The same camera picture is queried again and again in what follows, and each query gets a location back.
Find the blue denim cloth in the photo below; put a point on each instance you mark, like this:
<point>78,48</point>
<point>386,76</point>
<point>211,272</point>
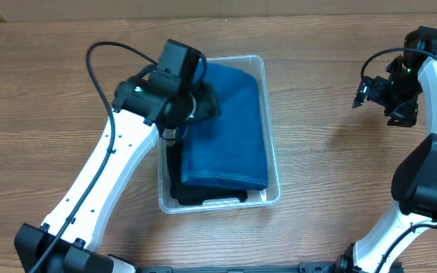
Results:
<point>228,151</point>

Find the clear plastic storage bin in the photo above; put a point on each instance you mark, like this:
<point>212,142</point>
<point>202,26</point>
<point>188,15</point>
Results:
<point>254,66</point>

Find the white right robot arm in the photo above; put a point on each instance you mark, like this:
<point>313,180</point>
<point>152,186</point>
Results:
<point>414,183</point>

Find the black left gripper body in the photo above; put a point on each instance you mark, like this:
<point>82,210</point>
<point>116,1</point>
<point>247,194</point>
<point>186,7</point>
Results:
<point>206,101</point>

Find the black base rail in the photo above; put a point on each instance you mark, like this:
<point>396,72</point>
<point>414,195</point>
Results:
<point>304,267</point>

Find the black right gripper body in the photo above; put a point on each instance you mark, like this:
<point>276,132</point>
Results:
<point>397,94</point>

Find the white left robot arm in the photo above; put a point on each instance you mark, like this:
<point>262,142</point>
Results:
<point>71,234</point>

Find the black cloth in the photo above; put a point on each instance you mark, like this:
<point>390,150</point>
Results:
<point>194,195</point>

